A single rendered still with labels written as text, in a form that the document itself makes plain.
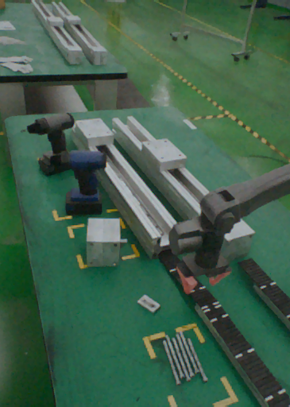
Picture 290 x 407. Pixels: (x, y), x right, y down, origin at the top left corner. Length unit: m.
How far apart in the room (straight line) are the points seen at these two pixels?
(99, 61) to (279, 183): 2.12
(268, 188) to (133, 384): 0.51
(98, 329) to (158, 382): 0.19
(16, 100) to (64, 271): 1.79
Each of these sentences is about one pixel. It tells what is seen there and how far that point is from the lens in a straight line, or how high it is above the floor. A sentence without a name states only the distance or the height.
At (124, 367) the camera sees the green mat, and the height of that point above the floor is 0.78.
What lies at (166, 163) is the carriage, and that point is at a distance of 1.36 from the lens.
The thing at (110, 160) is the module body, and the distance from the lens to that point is 1.49.
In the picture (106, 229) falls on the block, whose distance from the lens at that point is 1.07.
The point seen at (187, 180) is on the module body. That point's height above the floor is 0.85.
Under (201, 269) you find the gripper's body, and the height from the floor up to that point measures 0.93.
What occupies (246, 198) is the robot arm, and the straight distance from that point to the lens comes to 0.83.
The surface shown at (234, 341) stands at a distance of 0.95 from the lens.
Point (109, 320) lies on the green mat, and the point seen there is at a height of 0.78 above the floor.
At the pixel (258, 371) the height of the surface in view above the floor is 0.81.
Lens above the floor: 1.56
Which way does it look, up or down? 35 degrees down
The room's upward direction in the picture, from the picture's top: 6 degrees clockwise
